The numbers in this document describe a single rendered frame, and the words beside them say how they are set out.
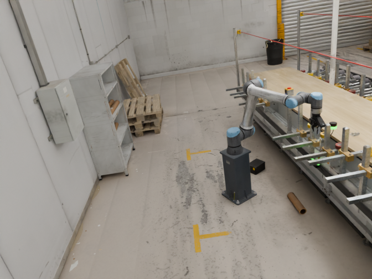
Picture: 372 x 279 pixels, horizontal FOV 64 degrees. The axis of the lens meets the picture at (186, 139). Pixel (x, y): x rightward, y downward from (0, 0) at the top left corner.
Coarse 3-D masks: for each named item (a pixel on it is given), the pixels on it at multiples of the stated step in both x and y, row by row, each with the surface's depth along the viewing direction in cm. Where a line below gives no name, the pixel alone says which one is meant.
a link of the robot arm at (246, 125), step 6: (258, 78) 300; (258, 84) 296; (252, 96) 304; (246, 102) 314; (252, 102) 309; (246, 108) 317; (252, 108) 314; (246, 114) 320; (252, 114) 320; (246, 120) 325; (252, 120) 328; (240, 126) 333; (246, 126) 329; (252, 126) 333; (246, 132) 332; (252, 132) 338
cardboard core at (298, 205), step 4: (288, 196) 340; (292, 196) 335; (292, 200) 331; (296, 200) 327; (296, 204) 323; (300, 204) 320; (296, 208) 322; (300, 208) 316; (304, 208) 315; (300, 212) 319; (304, 212) 318
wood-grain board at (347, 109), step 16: (272, 80) 466; (288, 80) 453; (304, 80) 441; (320, 80) 429; (336, 96) 363; (352, 96) 356; (304, 112) 334; (336, 112) 321; (352, 112) 315; (368, 112) 309; (352, 128) 283; (368, 128) 278; (352, 144) 257; (368, 144) 253
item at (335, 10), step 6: (336, 0) 364; (336, 6) 367; (336, 12) 370; (336, 18) 372; (336, 24) 376; (336, 30) 379; (336, 36) 382; (336, 42) 385; (336, 48) 388; (330, 54) 395; (330, 60) 398; (330, 66) 400; (330, 72) 403; (330, 78) 406
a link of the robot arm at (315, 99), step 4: (312, 92) 249; (316, 92) 249; (320, 92) 248; (308, 96) 250; (312, 96) 246; (316, 96) 244; (320, 96) 243; (308, 100) 250; (312, 100) 247; (316, 100) 245; (320, 100) 245; (312, 104) 249; (316, 104) 246; (320, 104) 246; (312, 108) 250; (316, 108) 248; (320, 108) 248
